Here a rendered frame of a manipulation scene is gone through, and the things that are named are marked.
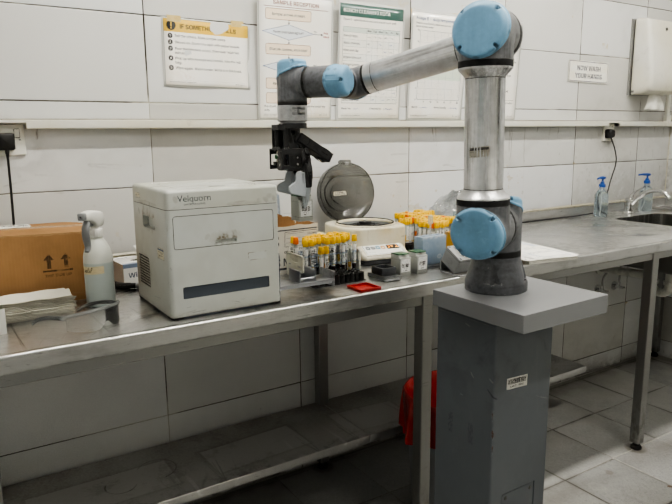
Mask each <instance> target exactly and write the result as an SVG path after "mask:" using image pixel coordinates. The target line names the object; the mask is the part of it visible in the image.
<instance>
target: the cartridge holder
mask: <svg viewBox="0 0 672 504"><path fill-rule="evenodd" d="M368 277H372V278H375V279H378V280H381V281H383V282H389V281H393V280H395V281H396V280H400V275H397V274H396V267H394V266H391V265H387V264H381V265H373V266H372V272H368Z"/></svg>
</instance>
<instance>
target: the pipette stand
mask: <svg viewBox="0 0 672 504"><path fill-rule="evenodd" d="M429 235H430V234H428V235H420V236H414V249H421V250H425V251H426V254H427V255H428V258H427V270H429V269H432V268H438V267H440V260H441V259H442V257H443V254H444V252H445V250H446V235H445V234H439V233H436V234H431V236H429Z"/></svg>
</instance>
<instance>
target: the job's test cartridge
mask: <svg viewBox="0 0 672 504"><path fill-rule="evenodd" d="M291 220H294V221H299V222H302V221H313V199H311V196H310V198H309V202H308V205H307V207H306V208H303V197H296V196H291Z"/></svg>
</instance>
